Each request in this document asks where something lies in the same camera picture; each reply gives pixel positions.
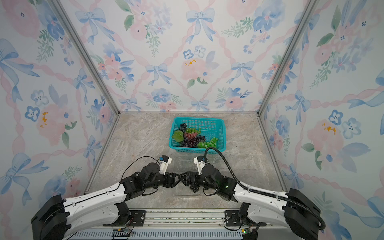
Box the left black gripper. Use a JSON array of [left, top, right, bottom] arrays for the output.
[[144, 171, 181, 191]]

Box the clear plastic clamshell container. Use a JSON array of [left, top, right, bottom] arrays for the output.
[[171, 157, 204, 198]]

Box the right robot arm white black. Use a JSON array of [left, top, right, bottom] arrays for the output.
[[178, 164, 326, 240]]

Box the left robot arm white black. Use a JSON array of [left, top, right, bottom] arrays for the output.
[[31, 163, 178, 240]]

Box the purple red grape bunch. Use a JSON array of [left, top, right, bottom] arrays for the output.
[[180, 132, 206, 148]]

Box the green grape leaf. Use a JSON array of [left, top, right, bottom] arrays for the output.
[[172, 130, 184, 143]]

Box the small green grape bunch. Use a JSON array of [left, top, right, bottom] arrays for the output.
[[186, 128, 202, 135]]

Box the dark blue grape bunch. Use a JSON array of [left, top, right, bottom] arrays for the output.
[[179, 123, 188, 133]]

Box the teal plastic basket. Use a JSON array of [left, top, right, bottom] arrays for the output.
[[169, 117, 227, 154]]

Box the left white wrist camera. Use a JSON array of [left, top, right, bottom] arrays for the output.
[[159, 155, 172, 176]]

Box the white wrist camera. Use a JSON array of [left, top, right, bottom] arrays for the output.
[[194, 156, 208, 175], [159, 155, 172, 176]]

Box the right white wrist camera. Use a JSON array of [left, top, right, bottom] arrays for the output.
[[194, 156, 208, 175]]

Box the aluminium front rail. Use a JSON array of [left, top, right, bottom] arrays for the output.
[[64, 210, 299, 240]]

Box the thin black left cable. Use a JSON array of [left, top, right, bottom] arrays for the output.
[[119, 155, 160, 197]]

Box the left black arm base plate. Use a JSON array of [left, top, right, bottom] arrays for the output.
[[103, 210, 147, 227]]

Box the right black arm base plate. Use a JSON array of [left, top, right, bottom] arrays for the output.
[[223, 210, 267, 231]]

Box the left aluminium corner post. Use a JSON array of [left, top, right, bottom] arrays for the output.
[[48, 0, 120, 116]]

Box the aluminium corner post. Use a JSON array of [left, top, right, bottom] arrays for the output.
[[257, 0, 318, 118], [48, 0, 120, 116]]

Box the black corrugated cable conduit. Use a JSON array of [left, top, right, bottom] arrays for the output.
[[203, 146, 327, 231]]

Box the right aluminium corner post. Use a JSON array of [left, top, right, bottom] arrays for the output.
[[257, 0, 318, 118]]

